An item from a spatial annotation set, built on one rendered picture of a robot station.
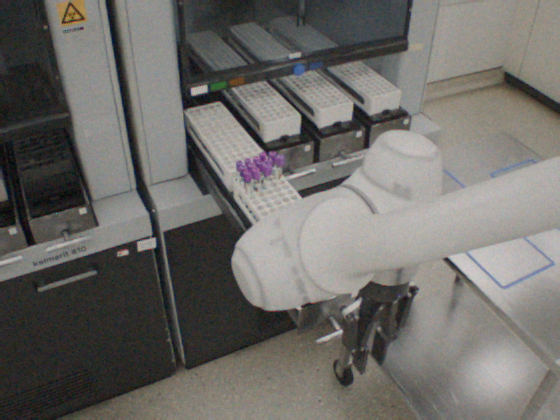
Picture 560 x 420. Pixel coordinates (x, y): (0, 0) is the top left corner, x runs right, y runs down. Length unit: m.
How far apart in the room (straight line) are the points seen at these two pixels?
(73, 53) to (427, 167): 0.77
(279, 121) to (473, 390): 0.87
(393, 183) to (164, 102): 0.74
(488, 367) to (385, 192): 1.06
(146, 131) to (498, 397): 1.12
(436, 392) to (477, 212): 1.11
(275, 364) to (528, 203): 1.50
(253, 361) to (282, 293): 1.33
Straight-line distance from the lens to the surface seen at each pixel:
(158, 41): 1.23
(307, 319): 1.03
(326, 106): 1.46
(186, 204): 1.34
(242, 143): 1.29
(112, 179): 1.35
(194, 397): 1.85
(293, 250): 0.58
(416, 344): 1.65
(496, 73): 3.77
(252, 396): 1.84
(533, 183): 0.50
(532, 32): 3.58
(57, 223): 1.28
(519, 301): 1.08
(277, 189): 1.16
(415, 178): 0.66
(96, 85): 1.23
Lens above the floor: 1.57
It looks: 40 degrees down
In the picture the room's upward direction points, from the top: 1 degrees clockwise
